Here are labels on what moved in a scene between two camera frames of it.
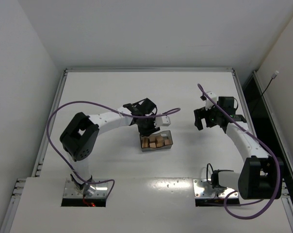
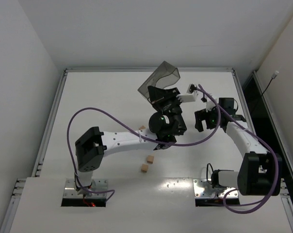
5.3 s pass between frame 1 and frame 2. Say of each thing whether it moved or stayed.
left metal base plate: stayed
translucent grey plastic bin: moved
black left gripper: moved
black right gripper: stayed
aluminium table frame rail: stayed
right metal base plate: stayed
